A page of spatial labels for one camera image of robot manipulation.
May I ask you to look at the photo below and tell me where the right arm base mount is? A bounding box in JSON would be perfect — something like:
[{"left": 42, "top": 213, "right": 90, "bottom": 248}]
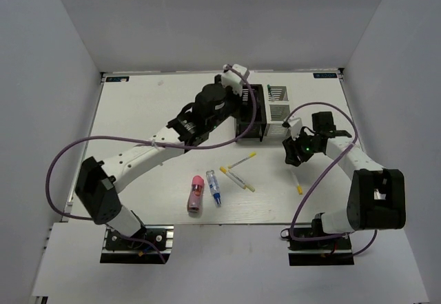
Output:
[{"left": 280, "top": 228, "right": 354, "bottom": 267}]

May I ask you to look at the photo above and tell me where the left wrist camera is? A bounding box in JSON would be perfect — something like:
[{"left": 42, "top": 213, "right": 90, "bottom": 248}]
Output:
[{"left": 220, "top": 64, "right": 249, "bottom": 96}]

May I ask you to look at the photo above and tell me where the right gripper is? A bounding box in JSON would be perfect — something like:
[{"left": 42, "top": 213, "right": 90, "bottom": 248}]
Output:
[{"left": 283, "top": 128, "right": 322, "bottom": 167}]

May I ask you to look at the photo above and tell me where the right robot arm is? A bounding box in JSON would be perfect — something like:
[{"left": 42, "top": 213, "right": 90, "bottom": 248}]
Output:
[{"left": 283, "top": 112, "right": 406, "bottom": 248}]

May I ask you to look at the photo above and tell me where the white slotted pen holder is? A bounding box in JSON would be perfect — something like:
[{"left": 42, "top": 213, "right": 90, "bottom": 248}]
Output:
[{"left": 263, "top": 84, "right": 291, "bottom": 141}]

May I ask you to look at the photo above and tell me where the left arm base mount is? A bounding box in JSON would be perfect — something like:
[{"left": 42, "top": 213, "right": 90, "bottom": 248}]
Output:
[{"left": 100, "top": 225, "right": 174, "bottom": 265}]

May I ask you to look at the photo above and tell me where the yellow capped white marker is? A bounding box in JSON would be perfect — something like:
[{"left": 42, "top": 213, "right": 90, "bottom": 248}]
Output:
[{"left": 227, "top": 152, "right": 256, "bottom": 169}]

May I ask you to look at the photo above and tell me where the blue table label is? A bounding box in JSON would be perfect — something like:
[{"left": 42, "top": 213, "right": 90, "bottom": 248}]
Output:
[
  {"left": 105, "top": 76, "right": 130, "bottom": 83},
  {"left": 313, "top": 72, "right": 338, "bottom": 79}
]

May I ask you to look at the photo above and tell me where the right blue table label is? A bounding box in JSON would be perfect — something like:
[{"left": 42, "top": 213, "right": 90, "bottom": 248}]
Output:
[{"left": 313, "top": 72, "right": 338, "bottom": 79}]

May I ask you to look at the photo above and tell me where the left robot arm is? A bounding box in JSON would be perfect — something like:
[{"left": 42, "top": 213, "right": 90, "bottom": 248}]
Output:
[{"left": 75, "top": 65, "right": 250, "bottom": 248}]

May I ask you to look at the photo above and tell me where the green capped pen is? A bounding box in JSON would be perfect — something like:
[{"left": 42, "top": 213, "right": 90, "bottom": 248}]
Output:
[{"left": 267, "top": 85, "right": 275, "bottom": 102}]

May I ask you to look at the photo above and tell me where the blue correction tape pen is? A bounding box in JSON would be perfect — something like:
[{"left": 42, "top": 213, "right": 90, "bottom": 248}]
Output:
[{"left": 206, "top": 170, "right": 222, "bottom": 207}]

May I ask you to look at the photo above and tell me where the pink glue stick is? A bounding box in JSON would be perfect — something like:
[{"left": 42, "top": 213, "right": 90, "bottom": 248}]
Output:
[{"left": 187, "top": 175, "right": 205, "bottom": 213}]

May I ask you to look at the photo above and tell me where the black slotted pen holder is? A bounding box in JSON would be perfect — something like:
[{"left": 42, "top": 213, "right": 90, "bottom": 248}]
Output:
[{"left": 234, "top": 83, "right": 267, "bottom": 143}]

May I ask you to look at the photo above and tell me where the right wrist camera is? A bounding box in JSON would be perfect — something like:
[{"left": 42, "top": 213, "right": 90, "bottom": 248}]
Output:
[{"left": 282, "top": 116, "right": 303, "bottom": 139}]

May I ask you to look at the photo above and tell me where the left blue table label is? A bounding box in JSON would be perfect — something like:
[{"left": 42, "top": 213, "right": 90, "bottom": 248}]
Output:
[{"left": 105, "top": 76, "right": 130, "bottom": 83}]

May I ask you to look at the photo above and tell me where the yellow white pen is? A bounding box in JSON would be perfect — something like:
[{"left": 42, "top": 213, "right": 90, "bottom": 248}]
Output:
[{"left": 291, "top": 170, "right": 303, "bottom": 195}]

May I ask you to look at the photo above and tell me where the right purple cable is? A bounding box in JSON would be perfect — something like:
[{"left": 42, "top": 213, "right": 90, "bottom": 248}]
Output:
[{"left": 283, "top": 101, "right": 378, "bottom": 257}]

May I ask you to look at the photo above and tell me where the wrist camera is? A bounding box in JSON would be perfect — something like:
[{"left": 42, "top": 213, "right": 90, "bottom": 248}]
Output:
[
  {"left": 220, "top": 64, "right": 249, "bottom": 96},
  {"left": 282, "top": 116, "right": 303, "bottom": 139}
]

